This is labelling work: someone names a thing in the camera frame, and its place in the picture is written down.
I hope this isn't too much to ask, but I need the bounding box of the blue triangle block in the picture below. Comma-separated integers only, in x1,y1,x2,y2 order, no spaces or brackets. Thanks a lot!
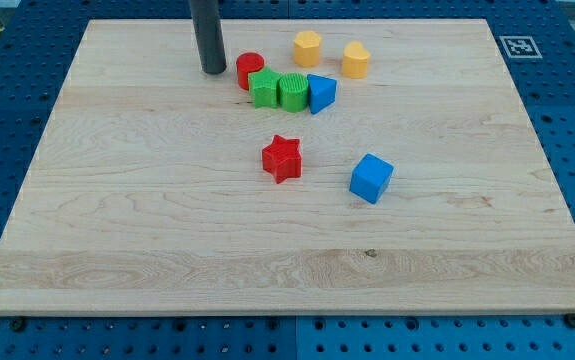
307,74,338,114

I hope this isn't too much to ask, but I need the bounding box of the yellow heart block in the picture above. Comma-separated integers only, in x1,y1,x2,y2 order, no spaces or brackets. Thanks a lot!
341,41,371,79

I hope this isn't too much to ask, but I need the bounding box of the red star block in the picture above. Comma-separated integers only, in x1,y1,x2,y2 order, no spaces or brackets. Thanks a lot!
261,135,302,184

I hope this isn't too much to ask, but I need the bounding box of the light wooden board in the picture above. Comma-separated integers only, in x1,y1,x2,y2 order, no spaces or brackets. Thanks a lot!
0,19,575,317

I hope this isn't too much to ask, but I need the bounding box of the blue cube block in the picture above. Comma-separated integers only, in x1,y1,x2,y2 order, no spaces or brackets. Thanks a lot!
349,153,394,204

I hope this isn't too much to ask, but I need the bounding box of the green cylinder block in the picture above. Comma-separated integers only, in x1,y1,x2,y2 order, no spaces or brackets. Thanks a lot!
278,73,309,112

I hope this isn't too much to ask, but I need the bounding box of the green star block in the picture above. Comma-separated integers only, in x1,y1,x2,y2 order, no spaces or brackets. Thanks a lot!
248,66,282,108

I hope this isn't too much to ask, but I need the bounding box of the red cylinder block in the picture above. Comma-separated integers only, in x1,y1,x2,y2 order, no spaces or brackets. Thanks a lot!
236,52,265,90

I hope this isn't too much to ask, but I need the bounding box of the yellow hexagon block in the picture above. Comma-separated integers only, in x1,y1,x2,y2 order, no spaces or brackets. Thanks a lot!
293,30,322,68

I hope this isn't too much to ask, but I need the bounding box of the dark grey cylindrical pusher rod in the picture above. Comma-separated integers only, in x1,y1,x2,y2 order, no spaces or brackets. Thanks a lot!
189,0,227,75

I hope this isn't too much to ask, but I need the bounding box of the white fiducial marker tag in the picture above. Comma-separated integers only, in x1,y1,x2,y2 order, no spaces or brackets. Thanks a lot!
499,35,542,59

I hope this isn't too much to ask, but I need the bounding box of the black bolt left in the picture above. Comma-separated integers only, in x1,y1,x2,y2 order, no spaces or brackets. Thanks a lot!
9,317,27,333

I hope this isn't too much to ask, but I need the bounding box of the black bolt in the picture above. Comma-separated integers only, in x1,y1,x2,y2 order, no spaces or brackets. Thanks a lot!
9,317,27,333
563,313,575,329

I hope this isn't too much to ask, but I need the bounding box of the black bolt right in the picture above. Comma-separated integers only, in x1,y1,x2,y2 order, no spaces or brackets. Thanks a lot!
563,313,575,329

